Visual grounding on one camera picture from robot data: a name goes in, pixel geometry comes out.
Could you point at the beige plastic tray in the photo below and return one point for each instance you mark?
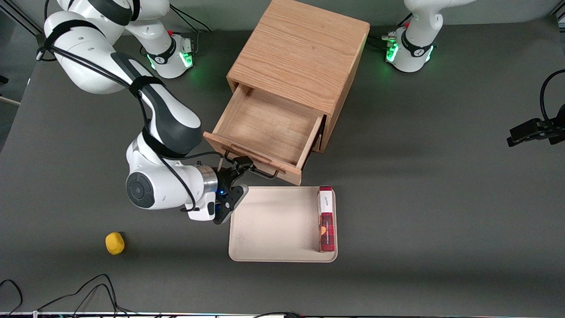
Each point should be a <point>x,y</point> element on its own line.
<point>273,225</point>

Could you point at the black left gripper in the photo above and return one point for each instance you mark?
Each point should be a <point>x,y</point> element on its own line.
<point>535,129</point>

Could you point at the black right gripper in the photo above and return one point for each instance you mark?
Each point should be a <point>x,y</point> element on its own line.
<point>225,178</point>

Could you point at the aluminium frame rail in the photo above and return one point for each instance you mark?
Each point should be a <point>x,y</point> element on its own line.
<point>22,21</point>
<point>559,17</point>

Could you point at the wooden drawer cabinet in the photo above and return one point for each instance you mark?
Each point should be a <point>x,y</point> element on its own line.
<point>300,48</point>

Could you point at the yellow lemon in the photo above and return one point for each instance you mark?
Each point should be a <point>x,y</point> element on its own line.
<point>114,243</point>

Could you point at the red and white cookie box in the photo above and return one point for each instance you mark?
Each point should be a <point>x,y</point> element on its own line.
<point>326,221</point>

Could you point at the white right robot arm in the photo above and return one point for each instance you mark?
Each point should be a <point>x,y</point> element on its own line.
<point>88,66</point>

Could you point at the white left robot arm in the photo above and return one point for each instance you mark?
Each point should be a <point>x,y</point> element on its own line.
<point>415,44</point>

